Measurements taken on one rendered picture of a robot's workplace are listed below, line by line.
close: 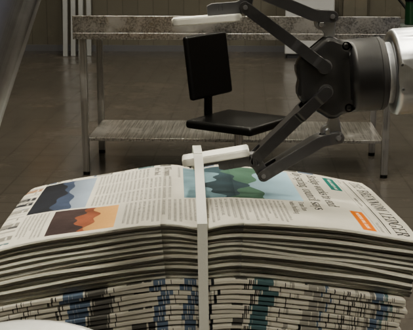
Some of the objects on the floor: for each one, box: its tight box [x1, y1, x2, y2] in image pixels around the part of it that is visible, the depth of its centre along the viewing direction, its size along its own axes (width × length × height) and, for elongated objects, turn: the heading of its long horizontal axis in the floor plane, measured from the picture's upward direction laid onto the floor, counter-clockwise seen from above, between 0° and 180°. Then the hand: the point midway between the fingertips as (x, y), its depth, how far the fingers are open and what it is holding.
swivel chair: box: [183, 31, 286, 146], centre depth 527 cm, size 60×60×93 cm
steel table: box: [72, 16, 401, 179], centre depth 616 cm, size 73×196×100 cm, turn 87°
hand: (188, 88), depth 98 cm, fingers open, 14 cm apart
